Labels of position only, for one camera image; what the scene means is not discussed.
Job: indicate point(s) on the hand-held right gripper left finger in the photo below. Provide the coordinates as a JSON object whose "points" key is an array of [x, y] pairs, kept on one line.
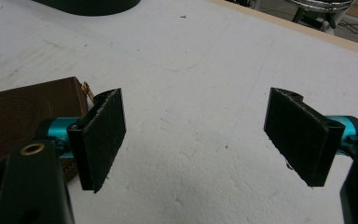
{"points": [[101, 140]]}

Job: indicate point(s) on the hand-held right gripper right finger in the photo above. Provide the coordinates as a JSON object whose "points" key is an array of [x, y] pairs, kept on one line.
{"points": [[301, 137]]}

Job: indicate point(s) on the brown carved wooden box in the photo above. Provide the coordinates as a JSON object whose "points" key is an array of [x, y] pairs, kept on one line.
{"points": [[18, 112]]}

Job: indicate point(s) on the chrome stool base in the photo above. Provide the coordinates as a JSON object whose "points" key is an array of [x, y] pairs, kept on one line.
{"points": [[323, 7]]}

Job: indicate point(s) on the dark round object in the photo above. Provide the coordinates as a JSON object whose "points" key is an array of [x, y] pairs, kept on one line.
{"points": [[90, 6]]}

